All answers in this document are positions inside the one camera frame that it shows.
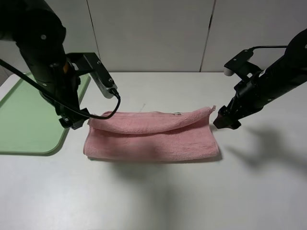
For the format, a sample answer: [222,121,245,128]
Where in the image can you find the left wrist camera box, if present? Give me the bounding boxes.
[66,53,119,99]

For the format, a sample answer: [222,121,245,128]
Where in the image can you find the green plastic tray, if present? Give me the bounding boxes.
[0,71,91,156]

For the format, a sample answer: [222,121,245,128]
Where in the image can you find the pink terry towel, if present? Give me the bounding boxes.
[83,107,219,163]

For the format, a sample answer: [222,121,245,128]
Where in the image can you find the black left camera cable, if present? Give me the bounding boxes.
[0,58,121,120]

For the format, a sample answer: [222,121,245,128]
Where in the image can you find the black right camera cable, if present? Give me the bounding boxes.
[248,45,288,52]

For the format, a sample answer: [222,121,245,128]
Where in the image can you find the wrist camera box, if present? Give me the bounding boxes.
[66,53,119,99]
[224,48,261,82]

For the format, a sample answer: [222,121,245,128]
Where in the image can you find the black camera cable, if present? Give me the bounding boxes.
[0,58,121,120]
[248,45,288,52]

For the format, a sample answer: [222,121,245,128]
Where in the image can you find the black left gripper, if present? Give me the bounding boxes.
[54,95,89,130]

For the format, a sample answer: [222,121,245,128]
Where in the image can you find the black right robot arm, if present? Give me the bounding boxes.
[213,30,307,130]

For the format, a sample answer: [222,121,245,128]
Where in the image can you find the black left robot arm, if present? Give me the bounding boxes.
[0,0,88,129]

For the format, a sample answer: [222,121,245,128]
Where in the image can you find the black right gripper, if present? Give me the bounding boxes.
[213,96,258,129]

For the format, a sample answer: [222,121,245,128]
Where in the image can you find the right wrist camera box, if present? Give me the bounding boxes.
[224,48,261,82]

